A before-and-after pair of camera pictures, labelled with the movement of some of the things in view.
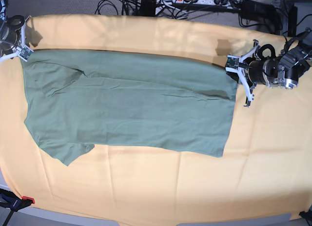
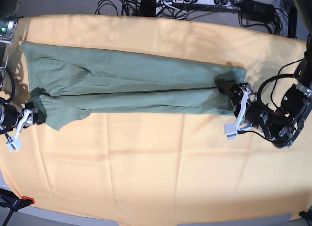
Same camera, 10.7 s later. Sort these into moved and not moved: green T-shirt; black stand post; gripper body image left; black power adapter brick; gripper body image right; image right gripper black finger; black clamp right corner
Moved: image right gripper black finger; gripper body image right; gripper body image left; green T-shirt
Not moved: black stand post; black power adapter brick; black clamp right corner
